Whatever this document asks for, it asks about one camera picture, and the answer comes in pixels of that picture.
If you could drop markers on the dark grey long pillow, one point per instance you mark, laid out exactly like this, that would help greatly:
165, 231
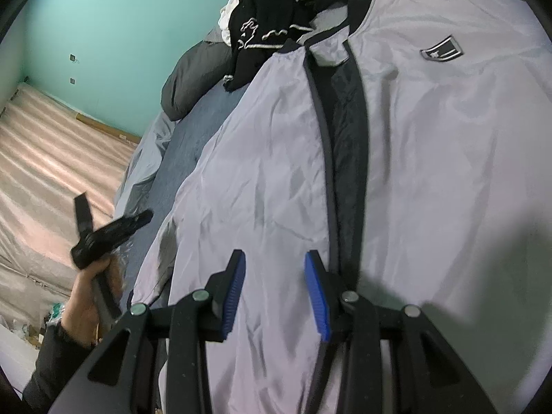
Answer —
189, 77

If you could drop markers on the person's left hand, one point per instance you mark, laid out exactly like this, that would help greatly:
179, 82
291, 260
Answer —
82, 302

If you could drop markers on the grey jacket with black lining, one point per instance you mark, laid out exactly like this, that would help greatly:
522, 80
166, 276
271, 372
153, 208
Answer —
431, 138

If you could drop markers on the pink curtain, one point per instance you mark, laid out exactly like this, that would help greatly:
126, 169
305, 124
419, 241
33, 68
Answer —
51, 159

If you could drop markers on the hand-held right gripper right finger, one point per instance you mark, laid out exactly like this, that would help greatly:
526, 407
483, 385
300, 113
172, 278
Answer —
317, 297

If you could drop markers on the light grey garment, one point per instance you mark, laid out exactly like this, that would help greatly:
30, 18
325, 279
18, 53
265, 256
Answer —
213, 36

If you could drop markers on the white garment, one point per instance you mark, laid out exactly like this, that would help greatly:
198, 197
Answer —
226, 17

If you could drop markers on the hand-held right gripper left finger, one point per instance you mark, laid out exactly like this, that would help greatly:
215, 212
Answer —
235, 297

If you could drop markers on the black printed hoodie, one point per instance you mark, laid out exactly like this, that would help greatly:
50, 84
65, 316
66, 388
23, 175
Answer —
267, 4

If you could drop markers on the light grey blanket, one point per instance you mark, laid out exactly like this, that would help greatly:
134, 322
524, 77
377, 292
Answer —
146, 151

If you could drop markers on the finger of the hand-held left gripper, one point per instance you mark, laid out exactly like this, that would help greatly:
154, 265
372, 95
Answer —
138, 219

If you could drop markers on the wooden board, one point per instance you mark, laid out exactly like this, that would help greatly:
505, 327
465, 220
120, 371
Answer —
108, 128

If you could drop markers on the person's left forearm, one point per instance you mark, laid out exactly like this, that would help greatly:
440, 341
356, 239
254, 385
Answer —
51, 375

